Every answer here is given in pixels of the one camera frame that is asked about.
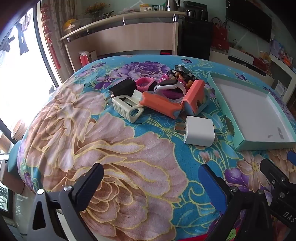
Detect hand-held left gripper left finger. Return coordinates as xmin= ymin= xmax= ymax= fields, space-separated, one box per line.
xmin=26 ymin=163 xmax=104 ymax=241

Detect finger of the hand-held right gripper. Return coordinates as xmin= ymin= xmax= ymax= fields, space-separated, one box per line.
xmin=260 ymin=159 xmax=290 ymax=193
xmin=287 ymin=151 xmax=296 ymax=168

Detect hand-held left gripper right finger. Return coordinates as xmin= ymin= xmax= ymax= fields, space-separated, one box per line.
xmin=198 ymin=164 xmax=278 ymax=241

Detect white charger plug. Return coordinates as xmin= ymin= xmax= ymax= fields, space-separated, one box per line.
xmin=175 ymin=115 xmax=215 ymax=147

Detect cream hair claw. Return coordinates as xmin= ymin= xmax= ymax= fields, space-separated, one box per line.
xmin=112 ymin=89 xmax=144 ymax=124

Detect white smart band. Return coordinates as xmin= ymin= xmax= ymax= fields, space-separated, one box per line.
xmin=153 ymin=79 xmax=186 ymax=103

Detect pink toy figure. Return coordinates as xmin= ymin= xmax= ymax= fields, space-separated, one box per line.
xmin=162 ymin=71 xmax=195 ymax=90

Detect pink watch band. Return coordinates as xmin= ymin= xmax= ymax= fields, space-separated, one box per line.
xmin=136 ymin=76 xmax=160 ymax=93

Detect floral printed blanket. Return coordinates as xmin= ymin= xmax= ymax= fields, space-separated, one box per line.
xmin=17 ymin=54 xmax=296 ymax=241

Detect white paper sheet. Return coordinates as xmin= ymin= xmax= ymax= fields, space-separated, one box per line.
xmin=275 ymin=81 xmax=286 ymax=98

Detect teal cushion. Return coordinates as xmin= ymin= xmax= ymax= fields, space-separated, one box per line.
xmin=8 ymin=140 xmax=22 ymax=173

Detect wicker basket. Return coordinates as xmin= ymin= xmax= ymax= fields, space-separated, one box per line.
xmin=11 ymin=119 xmax=26 ymax=139

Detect black charger plug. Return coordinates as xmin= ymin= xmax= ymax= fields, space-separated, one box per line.
xmin=106 ymin=78 xmax=137 ymax=106

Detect colourful box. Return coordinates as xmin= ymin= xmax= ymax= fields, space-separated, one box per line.
xmin=269 ymin=39 xmax=293 ymax=67

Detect low television cabinet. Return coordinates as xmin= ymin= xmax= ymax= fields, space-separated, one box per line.
xmin=209 ymin=46 xmax=296 ymax=105

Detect black toy car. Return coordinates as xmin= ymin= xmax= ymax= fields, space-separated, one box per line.
xmin=167 ymin=65 xmax=195 ymax=80

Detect red paper bag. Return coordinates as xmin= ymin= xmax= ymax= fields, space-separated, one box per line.
xmin=79 ymin=51 xmax=90 ymax=67

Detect red gift bags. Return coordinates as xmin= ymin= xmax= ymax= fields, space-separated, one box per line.
xmin=210 ymin=17 xmax=229 ymax=50

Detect black cabinet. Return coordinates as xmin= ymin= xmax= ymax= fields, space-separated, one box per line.
xmin=179 ymin=17 xmax=214 ymax=62

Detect black television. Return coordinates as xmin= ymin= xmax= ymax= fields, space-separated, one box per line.
xmin=225 ymin=0 xmax=272 ymax=42

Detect wooden counter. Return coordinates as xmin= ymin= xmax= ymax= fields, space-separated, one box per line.
xmin=60 ymin=11 xmax=186 ymax=72

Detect red hanging ornament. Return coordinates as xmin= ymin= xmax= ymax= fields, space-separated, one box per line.
xmin=40 ymin=5 xmax=62 ymax=70

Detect yellow container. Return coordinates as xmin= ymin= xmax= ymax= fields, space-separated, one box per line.
xmin=63 ymin=20 xmax=78 ymax=35

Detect patterned curtain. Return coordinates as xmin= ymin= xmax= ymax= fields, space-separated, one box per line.
xmin=50 ymin=0 xmax=77 ymax=72

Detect black coffee machine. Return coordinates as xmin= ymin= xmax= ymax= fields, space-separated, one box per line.
xmin=184 ymin=1 xmax=210 ymax=21

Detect yellow flower bunch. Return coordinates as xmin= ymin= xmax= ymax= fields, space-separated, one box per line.
xmin=84 ymin=2 xmax=110 ymax=14

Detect steel kettle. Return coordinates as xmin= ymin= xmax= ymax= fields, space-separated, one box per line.
xmin=165 ymin=0 xmax=181 ymax=11

